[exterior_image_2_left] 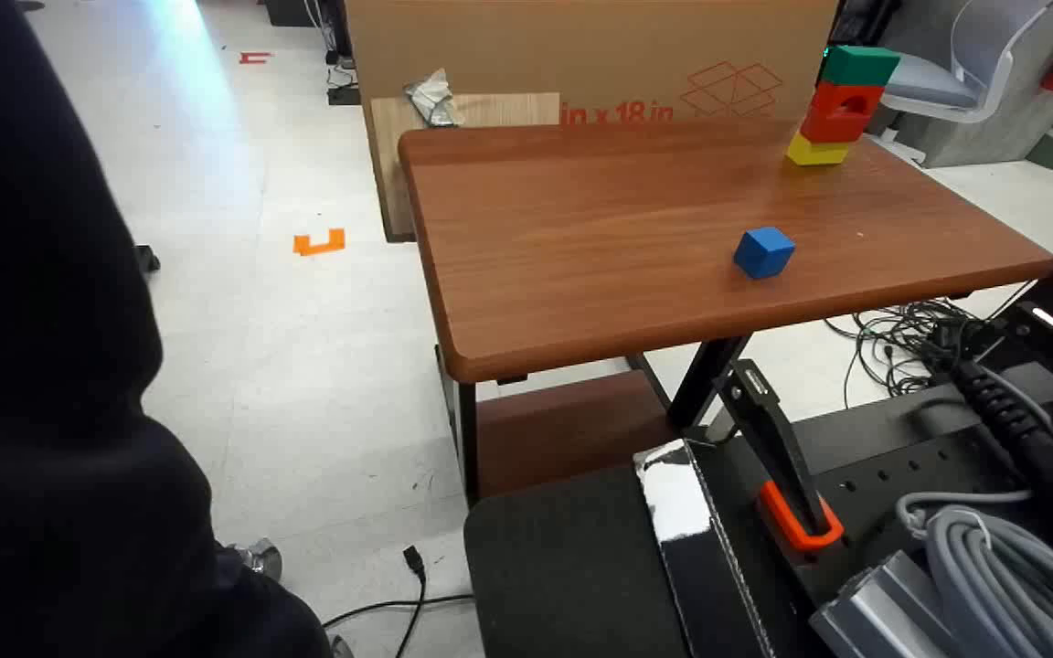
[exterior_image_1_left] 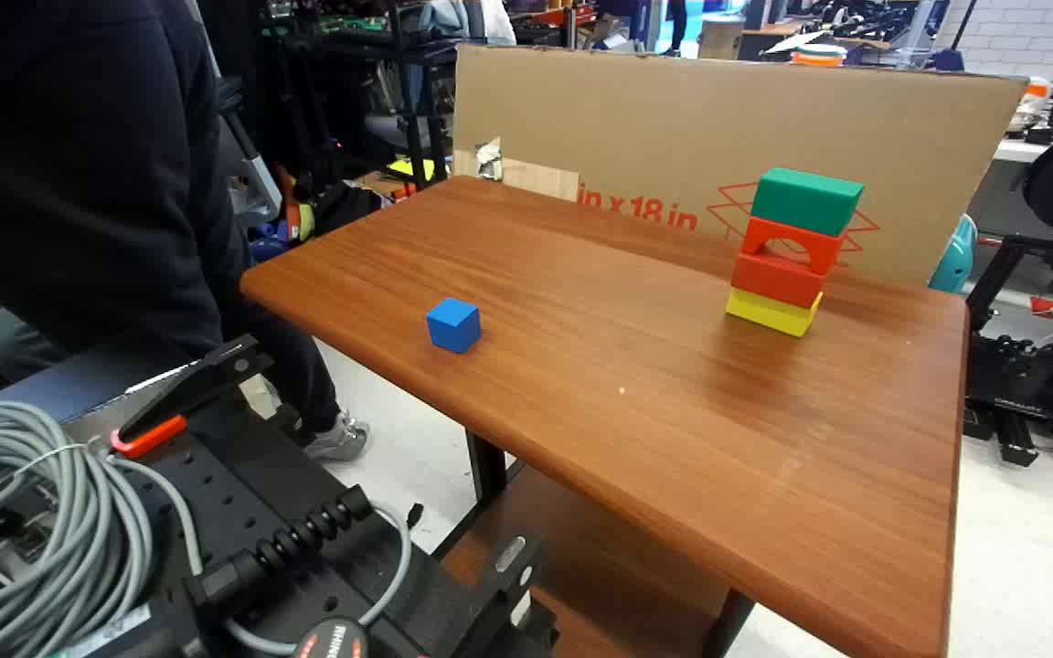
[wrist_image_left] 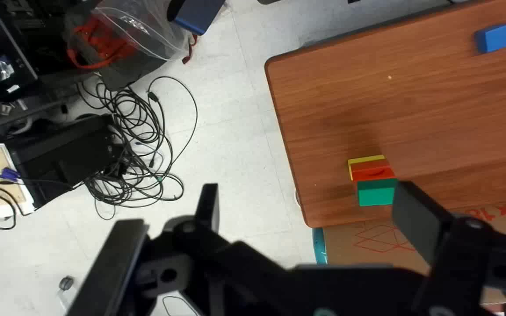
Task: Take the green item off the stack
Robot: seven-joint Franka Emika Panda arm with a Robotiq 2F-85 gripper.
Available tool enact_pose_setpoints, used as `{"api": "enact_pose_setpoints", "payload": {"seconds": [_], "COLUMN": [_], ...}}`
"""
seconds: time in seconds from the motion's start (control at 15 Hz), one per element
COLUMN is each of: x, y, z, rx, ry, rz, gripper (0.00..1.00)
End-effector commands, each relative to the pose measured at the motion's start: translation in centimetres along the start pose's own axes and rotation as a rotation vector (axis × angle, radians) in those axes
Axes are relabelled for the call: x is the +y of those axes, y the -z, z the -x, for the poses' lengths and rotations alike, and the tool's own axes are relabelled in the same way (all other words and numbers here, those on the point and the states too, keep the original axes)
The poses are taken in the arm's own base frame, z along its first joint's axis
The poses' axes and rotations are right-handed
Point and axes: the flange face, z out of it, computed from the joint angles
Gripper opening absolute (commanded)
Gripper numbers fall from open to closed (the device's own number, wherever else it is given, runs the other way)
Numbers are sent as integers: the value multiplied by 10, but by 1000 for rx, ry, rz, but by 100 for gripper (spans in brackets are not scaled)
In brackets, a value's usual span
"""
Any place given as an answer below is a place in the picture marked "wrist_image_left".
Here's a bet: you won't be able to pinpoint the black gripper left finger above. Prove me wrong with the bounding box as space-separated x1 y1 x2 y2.
196 183 220 232

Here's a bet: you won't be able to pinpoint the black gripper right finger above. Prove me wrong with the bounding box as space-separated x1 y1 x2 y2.
392 182 456 269

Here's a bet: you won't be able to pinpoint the green rectangular block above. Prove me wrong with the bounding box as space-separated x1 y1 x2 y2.
357 180 398 208

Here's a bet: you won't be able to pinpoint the cardboard box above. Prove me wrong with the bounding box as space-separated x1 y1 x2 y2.
322 204 506 275

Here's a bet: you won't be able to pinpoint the red block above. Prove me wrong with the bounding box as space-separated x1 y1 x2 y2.
352 162 394 182

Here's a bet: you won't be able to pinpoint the yellow block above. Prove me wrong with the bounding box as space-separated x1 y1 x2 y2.
347 155 385 182

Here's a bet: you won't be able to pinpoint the teal table leg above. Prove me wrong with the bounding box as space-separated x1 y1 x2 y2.
313 229 327 266

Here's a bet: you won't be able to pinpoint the black equipment box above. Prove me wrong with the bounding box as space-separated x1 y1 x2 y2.
6 117 116 208

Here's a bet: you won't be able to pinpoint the clear plastic bag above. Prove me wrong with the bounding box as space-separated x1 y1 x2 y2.
64 0 192 90

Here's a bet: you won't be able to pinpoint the blue object on floor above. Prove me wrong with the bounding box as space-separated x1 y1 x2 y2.
174 0 225 36

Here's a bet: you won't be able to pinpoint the blue block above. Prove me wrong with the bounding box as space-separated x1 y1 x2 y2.
477 25 506 55

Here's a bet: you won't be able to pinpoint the tangled black cables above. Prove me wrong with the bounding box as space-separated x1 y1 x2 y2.
76 74 201 222

